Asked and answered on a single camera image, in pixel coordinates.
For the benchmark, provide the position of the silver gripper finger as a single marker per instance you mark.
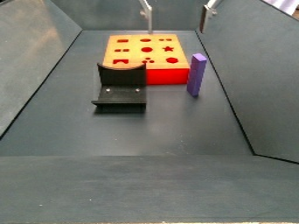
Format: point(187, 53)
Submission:
point(208, 11)
point(146, 13)

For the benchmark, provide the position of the purple rectangular block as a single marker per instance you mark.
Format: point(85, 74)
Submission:
point(195, 76)

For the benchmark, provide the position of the red shape sorting board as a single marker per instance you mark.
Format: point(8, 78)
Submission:
point(156, 50)

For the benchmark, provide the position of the black curved holder stand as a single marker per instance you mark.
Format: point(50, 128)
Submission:
point(122, 94)

